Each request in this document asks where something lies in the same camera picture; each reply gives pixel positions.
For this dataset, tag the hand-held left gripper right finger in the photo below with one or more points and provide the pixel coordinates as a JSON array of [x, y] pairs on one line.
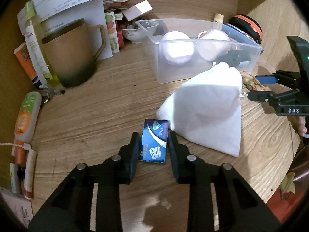
[[173, 152]]

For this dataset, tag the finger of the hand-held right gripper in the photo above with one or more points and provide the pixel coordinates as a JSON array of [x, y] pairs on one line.
[[265, 79], [262, 95]]

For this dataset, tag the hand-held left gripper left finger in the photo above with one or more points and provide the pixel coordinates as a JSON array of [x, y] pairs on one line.
[[134, 152]]

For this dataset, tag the small blue card box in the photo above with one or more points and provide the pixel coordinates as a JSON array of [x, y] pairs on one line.
[[154, 141]]

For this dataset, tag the white cloth bag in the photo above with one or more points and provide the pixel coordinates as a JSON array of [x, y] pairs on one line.
[[207, 108]]

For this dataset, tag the clear plastic storage box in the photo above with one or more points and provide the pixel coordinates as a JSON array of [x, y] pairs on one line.
[[173, 73]]

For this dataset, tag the white round ball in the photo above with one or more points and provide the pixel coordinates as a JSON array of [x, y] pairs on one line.
[[176, 48]]

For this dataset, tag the wooden desktop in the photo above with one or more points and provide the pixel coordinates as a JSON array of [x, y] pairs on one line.
[[96, 125]]

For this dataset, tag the person's right hand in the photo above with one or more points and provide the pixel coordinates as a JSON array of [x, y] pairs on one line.
[[303, 125]]

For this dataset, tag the black orange round case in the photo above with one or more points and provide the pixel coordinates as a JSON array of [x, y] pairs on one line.
[[251, 25]]

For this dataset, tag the cream yellow block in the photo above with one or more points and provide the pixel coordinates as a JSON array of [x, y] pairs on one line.
[[218, 18]]

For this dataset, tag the yellow-green cloth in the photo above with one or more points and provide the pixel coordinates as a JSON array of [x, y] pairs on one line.
[[288, 182]]

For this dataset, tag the small metal black tool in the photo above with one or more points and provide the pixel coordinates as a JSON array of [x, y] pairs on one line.
[[50, 93]]

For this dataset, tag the white red stick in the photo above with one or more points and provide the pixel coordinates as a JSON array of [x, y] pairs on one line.
[[30, 174]]

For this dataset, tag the red fabric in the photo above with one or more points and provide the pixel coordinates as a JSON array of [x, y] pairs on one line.
[[284, 205]]

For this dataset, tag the brown green mug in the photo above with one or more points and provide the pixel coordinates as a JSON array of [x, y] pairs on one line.
[[70, 58]]

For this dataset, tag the white tube with orange print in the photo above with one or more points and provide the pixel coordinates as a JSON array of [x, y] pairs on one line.
[[26, 113]]

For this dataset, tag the white ceramic bowl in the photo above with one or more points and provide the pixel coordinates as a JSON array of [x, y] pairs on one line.
[[134, 35]]

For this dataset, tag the fruit-print box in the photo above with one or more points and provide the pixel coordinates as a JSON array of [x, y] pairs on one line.
[[112, 33]]

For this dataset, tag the pale green stick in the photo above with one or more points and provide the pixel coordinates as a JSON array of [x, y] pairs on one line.
[[14, 177]]

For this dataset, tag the white booklet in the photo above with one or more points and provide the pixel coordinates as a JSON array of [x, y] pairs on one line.
[[14, 207]]

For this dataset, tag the white paper board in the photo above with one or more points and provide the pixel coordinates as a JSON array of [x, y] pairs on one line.
[[96, 17]]

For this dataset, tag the small white carton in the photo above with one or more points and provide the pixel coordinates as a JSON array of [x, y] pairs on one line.
[[137, 10]]

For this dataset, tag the orange packet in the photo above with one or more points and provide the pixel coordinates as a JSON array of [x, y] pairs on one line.
[[24, 62]]

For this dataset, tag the yellow-green bottle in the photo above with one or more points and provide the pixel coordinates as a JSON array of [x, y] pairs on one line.
[[36, 43]]

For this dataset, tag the stack of coloured papers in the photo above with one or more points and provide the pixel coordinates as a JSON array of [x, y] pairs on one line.
[[115, 4]]

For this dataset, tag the white handwritten paper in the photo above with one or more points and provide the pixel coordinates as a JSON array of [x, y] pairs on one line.
[[62, 2]]

